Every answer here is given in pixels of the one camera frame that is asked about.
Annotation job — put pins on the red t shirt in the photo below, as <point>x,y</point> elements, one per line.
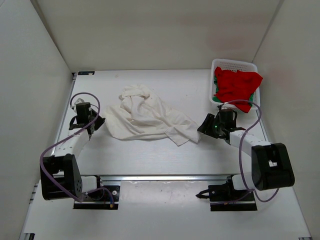
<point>237,86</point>

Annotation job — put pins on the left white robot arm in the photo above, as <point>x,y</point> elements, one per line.
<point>62,165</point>

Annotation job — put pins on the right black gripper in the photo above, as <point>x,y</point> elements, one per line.
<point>206,127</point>

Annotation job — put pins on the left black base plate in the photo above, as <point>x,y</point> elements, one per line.
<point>100,200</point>

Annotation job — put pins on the aluminium rail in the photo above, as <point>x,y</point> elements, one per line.
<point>165,178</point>

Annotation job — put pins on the white plastic basket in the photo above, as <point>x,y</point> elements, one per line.
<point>232,65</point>

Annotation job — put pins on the white t shirt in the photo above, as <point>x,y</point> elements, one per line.
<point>143,115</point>

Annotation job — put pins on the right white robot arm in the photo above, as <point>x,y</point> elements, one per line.
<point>263,165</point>

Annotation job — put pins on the dark blue label sticker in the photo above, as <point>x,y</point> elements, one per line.
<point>86,73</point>

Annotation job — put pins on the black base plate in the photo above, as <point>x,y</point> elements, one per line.
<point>224,198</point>
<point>100,200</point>

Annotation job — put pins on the green t shirt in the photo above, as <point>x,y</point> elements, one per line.
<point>216,89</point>

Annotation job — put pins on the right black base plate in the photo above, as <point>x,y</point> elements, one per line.
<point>224,198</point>

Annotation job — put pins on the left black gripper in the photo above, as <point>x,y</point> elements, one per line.
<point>101,121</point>

